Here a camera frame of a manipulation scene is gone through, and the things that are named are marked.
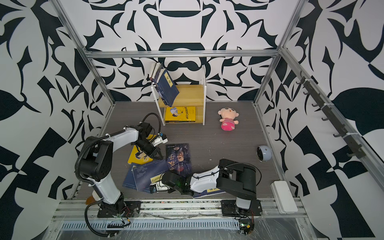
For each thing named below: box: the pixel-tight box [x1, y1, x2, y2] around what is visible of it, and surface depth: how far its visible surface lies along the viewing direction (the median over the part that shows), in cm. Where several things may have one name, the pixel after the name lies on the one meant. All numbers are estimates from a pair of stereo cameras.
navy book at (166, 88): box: [150, 69, 180, 107], surface depth 87 cm
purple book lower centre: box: [165, 143, 192, 178], surface depth 92 cm
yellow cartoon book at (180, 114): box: [164, 106, 196, 123], surface depth 107 cm
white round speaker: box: [256, 145, 272, 163], surface depth 87 cm
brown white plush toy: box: [85, 195, 96, 205], surface depth 77 cm
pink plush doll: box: [217, 107, 240, 131], surface depth 106 cm
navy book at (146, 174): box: [131, 159, 169, 193], surface depth 83 cm
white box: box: [270, 180, 298, 214], surface depth 76 cm
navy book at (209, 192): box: [193, 188, 226, 199], surface depth 79 cm
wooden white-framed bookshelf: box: [151, 64, 207, 126], surface depth 95 cm
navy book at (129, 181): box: [122, 167, 138, 191], surface depth 83 cm
